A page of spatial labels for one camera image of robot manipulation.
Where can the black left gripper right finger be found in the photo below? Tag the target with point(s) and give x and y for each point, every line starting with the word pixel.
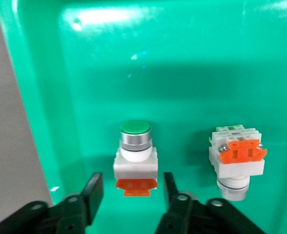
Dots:
pixel 190 219

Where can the green plastic tray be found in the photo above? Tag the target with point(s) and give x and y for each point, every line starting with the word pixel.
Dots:
pixel 182 73

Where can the white orange switch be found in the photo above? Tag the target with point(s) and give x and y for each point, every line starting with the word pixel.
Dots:
pixel 238 168
pixel 135 165

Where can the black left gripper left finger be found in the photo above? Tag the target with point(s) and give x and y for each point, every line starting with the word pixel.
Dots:
pixel 60 217

